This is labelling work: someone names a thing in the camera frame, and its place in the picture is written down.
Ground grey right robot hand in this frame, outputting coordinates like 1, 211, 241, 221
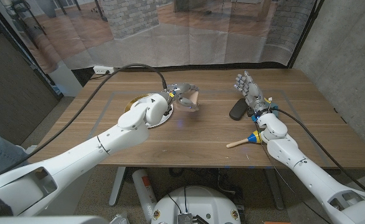
234, 70, 271, 116

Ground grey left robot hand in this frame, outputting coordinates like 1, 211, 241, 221
166, 82, 200, 112

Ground beige square jewelry box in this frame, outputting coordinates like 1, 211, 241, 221
175, 90, 200, 111

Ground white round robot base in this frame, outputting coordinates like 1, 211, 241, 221
151, 185, 242, 224

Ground dark grey glasses case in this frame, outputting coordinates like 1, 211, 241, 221
229, 98, 250, 121

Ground white paper plate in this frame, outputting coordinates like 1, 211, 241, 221
124, 93, 174, 129

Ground blue yellow wooden maraca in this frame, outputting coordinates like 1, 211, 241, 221
225, 129, 263, 149

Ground printed room backdrop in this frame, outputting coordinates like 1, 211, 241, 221
0, 0, 323, 74

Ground black backdrop stand pole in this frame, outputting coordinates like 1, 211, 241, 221
287, 0, 325, 69

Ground white power strip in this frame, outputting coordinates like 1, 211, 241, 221
93, 65, 119, 75

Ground grey table leg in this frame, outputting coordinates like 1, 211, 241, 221
108, 167, 127, 207
265, 169, 285, 211

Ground white cylinder with orange label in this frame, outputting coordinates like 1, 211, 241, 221
131, 169, 158, 223

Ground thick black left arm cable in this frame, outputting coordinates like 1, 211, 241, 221
0, 63, 168, 181

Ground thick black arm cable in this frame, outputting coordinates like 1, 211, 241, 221
273, 107, 365, 194
0, 63, 168, 181

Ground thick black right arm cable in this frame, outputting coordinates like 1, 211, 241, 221
273, 107, 365, 194

